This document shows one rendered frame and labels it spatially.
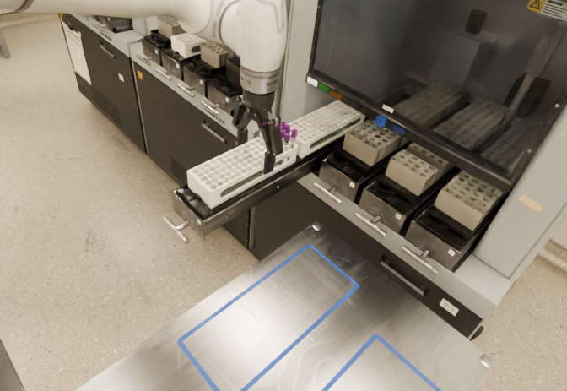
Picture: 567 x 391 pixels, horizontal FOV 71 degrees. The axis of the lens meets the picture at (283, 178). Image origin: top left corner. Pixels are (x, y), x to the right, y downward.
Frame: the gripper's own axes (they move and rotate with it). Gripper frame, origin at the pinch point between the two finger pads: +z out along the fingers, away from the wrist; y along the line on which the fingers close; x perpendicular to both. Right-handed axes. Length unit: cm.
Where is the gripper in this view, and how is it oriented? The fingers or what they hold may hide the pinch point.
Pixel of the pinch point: (255, 154)
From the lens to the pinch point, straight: 106.9
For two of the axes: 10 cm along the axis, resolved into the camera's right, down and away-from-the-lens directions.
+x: 7.2, -4.1, 5.6
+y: 6.9, 5.2, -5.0
